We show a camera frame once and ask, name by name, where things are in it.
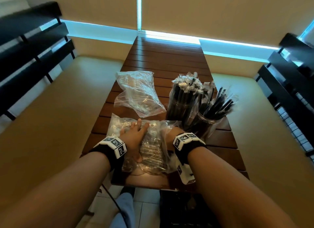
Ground wrist tracker band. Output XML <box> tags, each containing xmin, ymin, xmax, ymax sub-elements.
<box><xmin>89</xmin><ymin>136</ymin><xmax>128</xmax><ymax>172</ymax></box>
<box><xmin>173</xmin><ymin>132</ymin><xmax>207</xmax><ymax>185</ymax></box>

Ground bunch of upright black straws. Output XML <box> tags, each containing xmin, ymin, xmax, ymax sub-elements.
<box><xmin>169</xmin><ymin>72</ymin><xmax>206</xmax><ymax>113</ymax></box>

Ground beige cushioned bench seat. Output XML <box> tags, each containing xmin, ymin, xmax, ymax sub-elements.
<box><xmin>211</xmin><ymin>73</ymin><xmax>314</xmax><ymax>228</ymax></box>
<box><xmin>0</xmin><ymin>55</ymin><xmax>125</xmax><ymax>206</ymax></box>

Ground right wrist tracker band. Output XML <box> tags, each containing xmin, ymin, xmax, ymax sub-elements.
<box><xmin>173</xmin><ymin>132</ymin><xmax>207</xmax><ymax>185</ymax></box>

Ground black cable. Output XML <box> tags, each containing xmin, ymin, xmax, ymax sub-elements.
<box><xmin>101</xmin><ymin>183</ymin><xmax>129</xmax><ymax>228</ymax></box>

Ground person's blue trouser leg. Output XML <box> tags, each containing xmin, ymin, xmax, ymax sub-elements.
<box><xmin>109</xmin><ymin>192</ymin><xmax>136</xmax><ymax>228</ymax></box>

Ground empty crumpled clear plastic bag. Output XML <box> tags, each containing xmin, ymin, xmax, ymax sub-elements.
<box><xmin>115</xmin><ymin>70</ymin><xmax>167</xmax><ymax>118</ymax></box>

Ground black slatted bench backrest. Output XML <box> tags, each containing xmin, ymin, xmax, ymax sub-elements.
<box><xmin>255</xmin><ymin>33</ymin><xmax>314</xmax><ymax>159</ymax></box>
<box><xmin>0</xmin><ymin>1</ymin><xmax>76</xmax><ymax>121</ymax></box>

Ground person's left hand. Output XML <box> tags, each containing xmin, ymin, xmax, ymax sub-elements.
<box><xmin>119</xmin><ymin>119</ymin><xmax>150</xmax><ymax>163</ymax></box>

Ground tall clear jar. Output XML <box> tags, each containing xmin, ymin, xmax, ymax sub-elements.
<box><xmin>166</xmin><ymin>98</ymin><xmax>200</xmax><ymax>124</ymax></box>

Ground bundle of wrapped straws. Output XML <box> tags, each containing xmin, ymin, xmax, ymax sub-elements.
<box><xmin>139</xmin><ymin>137</ymin><xmax>173</xmax><ymax>173</ymax></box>

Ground person's right forearm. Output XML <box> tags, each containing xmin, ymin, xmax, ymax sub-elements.
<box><xmin>187</xmin><ymin>147</ymin><xmax>298</xmax><ymax>228</ymax></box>

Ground person's right hand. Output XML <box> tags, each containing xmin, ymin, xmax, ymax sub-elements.
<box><xmin>165</xmin><ymin>126</ymin><xmax>185</xmax><ymax>148</ymax></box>

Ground bunch of splayed black straws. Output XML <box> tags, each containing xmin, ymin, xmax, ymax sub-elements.
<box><xmin>196</xmin><ymin>81</ymin><xmax>239</xmax><ymax>121</ymax></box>

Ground clear plastic bag of straws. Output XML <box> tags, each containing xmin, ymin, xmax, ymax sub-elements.
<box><xmin>106</xmin><ymin>112</ymin><xmax>188</xmax><ymax>177</ymax></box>

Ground left wrist tracker band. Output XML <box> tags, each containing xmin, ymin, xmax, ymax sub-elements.
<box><xmin>89</xmin><ymin>136</ymin><xmax>128</xmax><ymax>172</ymax></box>

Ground beige roller blind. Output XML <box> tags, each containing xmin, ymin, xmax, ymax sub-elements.
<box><xmin>26</xmin><ymin>0</ymin><xmax>138</xmax><ymax>30</ymax></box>
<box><xmin>141</xmin><ymin>0</ymin><xmax>314</xmax><ymax>48</ymax></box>

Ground short clear jar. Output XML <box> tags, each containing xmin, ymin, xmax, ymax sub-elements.
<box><xmin>182</xmin><ymin>109</ymin><xmax>222</xmax><ymax>140</ymax></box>

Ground person's left forearm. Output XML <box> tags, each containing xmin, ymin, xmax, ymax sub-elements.
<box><xmin>0</xmin><ymin>150</ymin><xmax>111</xmax><ymax>228</ymax></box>

